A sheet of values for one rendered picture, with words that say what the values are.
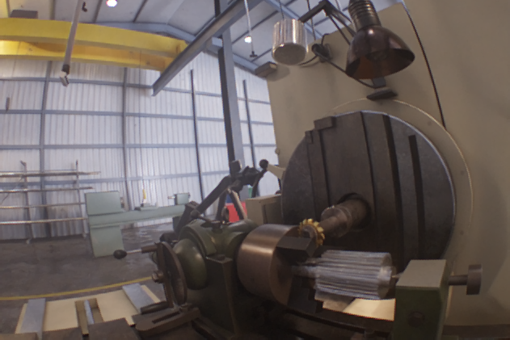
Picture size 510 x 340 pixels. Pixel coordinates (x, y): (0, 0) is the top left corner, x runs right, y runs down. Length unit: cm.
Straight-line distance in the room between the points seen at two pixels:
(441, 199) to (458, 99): 28
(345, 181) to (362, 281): 33
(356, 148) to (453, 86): 34
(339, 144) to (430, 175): 27
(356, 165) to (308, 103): 34
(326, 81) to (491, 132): 57
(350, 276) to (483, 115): 53
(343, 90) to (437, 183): 43
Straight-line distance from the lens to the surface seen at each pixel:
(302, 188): 80
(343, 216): 59
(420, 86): 77
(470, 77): 76
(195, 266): 67
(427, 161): 64
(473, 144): 74
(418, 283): 43
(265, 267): 52
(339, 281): 49
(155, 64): 944
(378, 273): 45
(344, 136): 70
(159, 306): 73
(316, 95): 90
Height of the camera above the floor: 142
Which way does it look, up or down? 7 degrees up
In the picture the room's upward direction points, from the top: 7 degrees counter-clockwise
